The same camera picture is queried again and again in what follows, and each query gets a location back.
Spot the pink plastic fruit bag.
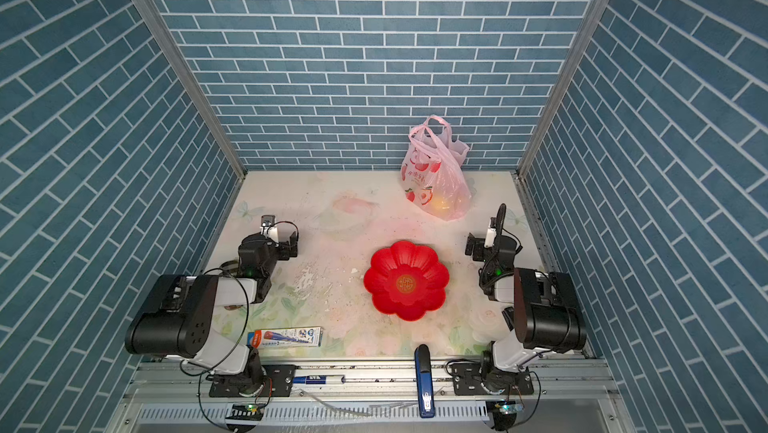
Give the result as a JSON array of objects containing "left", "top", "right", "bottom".
[{"left": 400, "top": 115, "right": 472, "bottom": 221}]

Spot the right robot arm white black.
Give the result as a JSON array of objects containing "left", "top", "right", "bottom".
[{"left": 465, "top": 234, "right": 587, "bottom": 381}]

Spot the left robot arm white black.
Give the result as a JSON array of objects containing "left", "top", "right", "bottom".
[{"left": 125, "top": 225, "right": 300, "bottom": 383}]

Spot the red flower-shaped plate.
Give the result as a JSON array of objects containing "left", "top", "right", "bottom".
[{"left": 363, "top": 240, "right": 450, "bottom": 322}]

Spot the toothpaste box white blue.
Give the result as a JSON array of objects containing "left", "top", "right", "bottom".
[{"left": 247, "top": 326, "right": 323, "bottom": 349}]

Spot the blue black stapler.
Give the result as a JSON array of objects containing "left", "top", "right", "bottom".
[{"left": 414, "top": 344, "right": 436, "bottom": 419}]

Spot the green circuit board right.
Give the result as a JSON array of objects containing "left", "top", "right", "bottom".
[{"left": 486, "top": 400, "right": 525, "bottom": 417}]

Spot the green circuit board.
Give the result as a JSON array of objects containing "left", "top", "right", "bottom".
[
  {"left": 486, "top": 400, "right": 525, "bottom": 417},
  {"left": 225, "top": 404, "right": 264, "bottom": 424}
]

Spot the green circuit board left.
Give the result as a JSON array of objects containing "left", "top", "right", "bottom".
[{"left": 225, "top": 404, "right": 264, "bottom": 424}]

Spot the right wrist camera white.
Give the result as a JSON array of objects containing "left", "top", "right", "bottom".
[{"left": 484, "top": 217, "right": 498, "bottom": 249}]

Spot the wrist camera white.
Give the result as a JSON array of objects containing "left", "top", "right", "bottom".
[
  {"left": 261, "top": 215, "right": 279, "bottom": 242},
  {"left": 484, "top": 217, "right": 498, "bottom": 249}
]

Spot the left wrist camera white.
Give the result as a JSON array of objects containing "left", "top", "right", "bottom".
[{"left": 261, "top": 215, "right": 279, "bottom": 242}]

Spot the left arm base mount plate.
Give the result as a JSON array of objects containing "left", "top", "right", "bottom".
[{"left": 209, "top": 364, "right": 297, "bottom": 398}]

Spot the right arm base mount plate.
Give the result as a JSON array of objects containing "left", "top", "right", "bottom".
[{"left": 445, "top": 361, "right": 534, "bottom": 396}]

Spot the aluminium front rail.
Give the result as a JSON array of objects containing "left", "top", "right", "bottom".
[{"left": 125, "top": 355, "right": 620, "bottom": 403}]

